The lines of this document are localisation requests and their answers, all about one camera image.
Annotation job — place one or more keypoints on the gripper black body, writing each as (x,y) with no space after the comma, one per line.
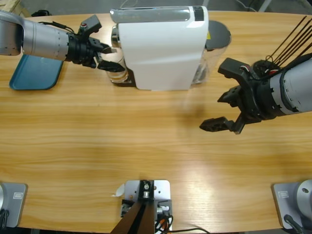
(252,102)
(80,50)

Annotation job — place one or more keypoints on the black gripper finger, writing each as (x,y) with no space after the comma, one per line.
(215,124)
(111,66)
(108,49)
(231,97)

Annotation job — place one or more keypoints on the clear drinking glass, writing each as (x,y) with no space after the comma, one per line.
(117,77)

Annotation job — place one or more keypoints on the white capsule coffee machine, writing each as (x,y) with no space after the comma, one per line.
(158,48)

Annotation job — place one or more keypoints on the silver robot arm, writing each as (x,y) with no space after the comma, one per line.
(36,41)
(297,85)

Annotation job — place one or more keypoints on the black object behind table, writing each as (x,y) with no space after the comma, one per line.
(41,13)

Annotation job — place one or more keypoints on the teal plastic tray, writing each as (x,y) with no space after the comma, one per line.
(31,75)

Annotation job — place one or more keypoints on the clear water tank black lid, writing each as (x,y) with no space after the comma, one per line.
(218,31)

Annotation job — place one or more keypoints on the light wooden pallet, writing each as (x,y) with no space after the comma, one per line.
(9,5)

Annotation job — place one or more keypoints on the white paper tab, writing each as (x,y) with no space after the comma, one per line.
(120,191)

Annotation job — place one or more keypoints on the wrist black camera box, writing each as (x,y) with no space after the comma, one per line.
(92,22)
(231,68)

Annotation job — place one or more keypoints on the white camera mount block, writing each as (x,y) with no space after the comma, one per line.
(162,189)

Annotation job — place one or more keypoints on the grey metal frame leg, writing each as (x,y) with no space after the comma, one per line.
(264,5)

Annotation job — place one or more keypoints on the arm grey base plate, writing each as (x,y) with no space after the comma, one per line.
(287,202)
(14,202)

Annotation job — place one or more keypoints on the dark brown camera post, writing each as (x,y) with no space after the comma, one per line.
(136,219)

